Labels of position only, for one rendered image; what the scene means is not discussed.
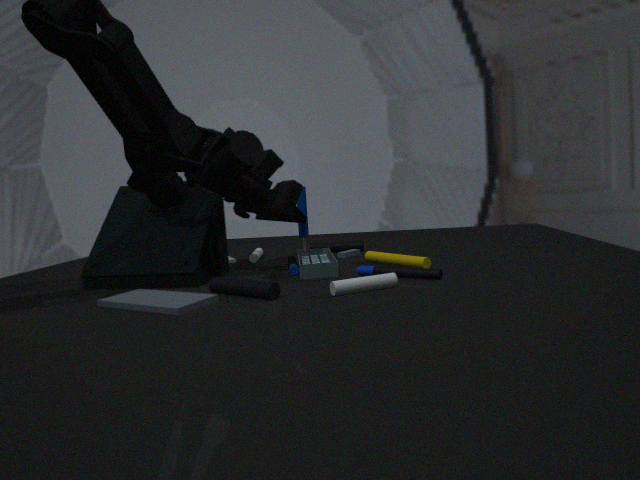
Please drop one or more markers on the grey letter keyboard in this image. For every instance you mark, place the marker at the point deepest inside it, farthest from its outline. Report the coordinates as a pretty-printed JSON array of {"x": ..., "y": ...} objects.
[{"x": 317, "y": 264}]

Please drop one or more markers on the yellow cylinder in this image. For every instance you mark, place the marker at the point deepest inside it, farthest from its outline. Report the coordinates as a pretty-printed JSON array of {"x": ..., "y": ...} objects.
[{"x": 398, "y": 259}]

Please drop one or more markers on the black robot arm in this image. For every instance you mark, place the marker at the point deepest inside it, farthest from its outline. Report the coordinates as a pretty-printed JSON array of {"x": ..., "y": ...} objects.
[{"x": 158, "y": 140}]

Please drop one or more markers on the white cylinder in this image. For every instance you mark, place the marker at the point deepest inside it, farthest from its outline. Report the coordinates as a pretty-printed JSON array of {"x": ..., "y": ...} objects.
[
  {"x": 360, "y": 284},
  {"x": 255, "y": 255}
]

